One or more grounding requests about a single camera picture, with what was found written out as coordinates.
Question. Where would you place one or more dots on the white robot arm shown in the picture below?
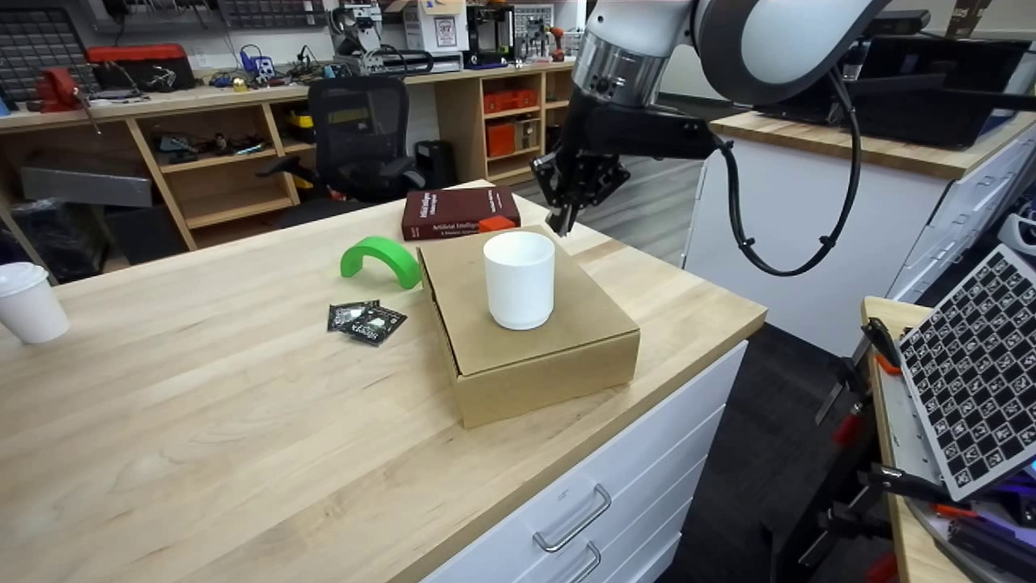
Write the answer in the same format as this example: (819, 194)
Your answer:
(749, 53)

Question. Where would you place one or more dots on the dark red hardcover book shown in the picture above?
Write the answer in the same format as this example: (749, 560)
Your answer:
(456, 212)

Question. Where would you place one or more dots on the red black toolbox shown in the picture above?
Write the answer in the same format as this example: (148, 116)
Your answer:
(160, 67)

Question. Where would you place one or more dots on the black teabag packet front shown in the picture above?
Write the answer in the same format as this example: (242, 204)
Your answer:
(374, 325)

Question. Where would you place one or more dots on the black teabag packet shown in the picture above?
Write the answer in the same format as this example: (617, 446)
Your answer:
(374, 325)
(341, 315)

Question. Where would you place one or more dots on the wooden workbench with shelves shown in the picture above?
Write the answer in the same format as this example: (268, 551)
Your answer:
(208, 150)

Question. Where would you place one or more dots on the black teabag packet back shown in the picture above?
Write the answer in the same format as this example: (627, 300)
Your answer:
(341, 315)

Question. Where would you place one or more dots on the brown cardboard box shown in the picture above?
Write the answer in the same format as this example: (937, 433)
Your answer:
(584, 347)

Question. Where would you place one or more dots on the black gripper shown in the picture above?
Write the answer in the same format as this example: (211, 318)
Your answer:
(603, 126)

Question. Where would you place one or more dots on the white ceramic mug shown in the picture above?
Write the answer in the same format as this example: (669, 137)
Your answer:
(519, 278)

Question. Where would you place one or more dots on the black office chair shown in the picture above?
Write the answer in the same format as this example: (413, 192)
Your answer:
(361, 139)

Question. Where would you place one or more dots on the white paper cup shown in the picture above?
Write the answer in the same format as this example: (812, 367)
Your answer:
(31, 304)

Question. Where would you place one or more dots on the green curved plastic arch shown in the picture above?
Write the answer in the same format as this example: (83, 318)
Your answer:
(399, 260)

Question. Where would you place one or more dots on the checkerboard calibration board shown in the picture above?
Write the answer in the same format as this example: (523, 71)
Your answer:
(970, 374)

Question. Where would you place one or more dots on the white drawer cabinet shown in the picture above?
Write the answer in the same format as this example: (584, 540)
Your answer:
(622, 497)

